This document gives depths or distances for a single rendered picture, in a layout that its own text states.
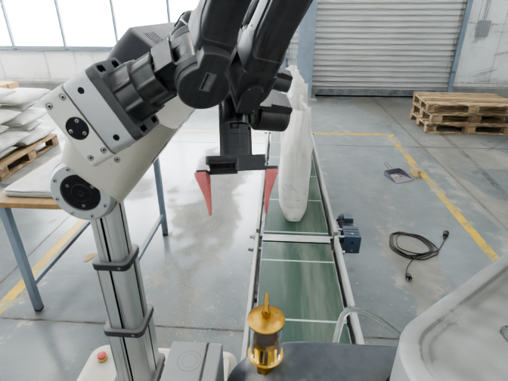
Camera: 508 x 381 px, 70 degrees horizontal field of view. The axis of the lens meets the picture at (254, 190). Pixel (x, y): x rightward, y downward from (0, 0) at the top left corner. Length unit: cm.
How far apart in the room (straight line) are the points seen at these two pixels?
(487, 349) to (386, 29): 773
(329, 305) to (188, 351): 146
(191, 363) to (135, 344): 98
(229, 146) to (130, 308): 74
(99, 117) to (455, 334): 51
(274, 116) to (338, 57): 714
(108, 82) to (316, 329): 135
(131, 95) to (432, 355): 48
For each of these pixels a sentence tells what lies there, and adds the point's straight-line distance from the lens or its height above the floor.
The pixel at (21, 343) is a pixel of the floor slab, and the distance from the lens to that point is 244.
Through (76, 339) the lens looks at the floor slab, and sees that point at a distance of 233.
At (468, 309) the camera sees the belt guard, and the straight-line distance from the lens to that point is 29.
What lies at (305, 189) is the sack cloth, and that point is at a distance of 229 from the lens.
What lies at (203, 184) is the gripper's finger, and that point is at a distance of 62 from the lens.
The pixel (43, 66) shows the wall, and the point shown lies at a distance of 923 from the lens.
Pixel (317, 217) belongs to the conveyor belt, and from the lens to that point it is 242.
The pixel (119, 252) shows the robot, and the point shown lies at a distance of 111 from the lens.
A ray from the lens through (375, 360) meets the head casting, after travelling 34.
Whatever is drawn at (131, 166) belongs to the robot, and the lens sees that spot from 79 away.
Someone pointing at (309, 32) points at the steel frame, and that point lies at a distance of 729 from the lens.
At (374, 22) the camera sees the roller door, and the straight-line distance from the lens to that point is 785.
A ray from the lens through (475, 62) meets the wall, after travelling 863.
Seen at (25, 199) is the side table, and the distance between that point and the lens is 213.
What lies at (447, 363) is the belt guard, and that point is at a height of 142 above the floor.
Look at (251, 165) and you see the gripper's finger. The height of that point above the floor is 136.
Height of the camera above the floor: 160
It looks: 26 degrees down
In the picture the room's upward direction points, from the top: straight up
